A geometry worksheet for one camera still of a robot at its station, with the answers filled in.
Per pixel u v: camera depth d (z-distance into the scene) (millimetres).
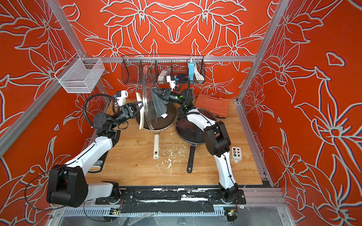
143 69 971
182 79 750
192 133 921
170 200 728
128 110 607
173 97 727
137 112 621
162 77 902
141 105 630
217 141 553
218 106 1081
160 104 749
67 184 409
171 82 744
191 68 850
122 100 635
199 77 905
